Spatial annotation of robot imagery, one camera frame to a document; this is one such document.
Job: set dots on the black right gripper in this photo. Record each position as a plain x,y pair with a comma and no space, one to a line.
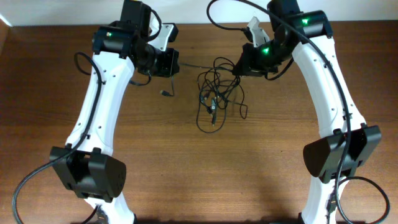
250,62

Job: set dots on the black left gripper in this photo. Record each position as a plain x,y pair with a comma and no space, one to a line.
171,62

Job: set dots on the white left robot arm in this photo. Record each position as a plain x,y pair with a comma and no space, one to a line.
85,164

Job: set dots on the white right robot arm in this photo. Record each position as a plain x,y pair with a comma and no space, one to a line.
346,141

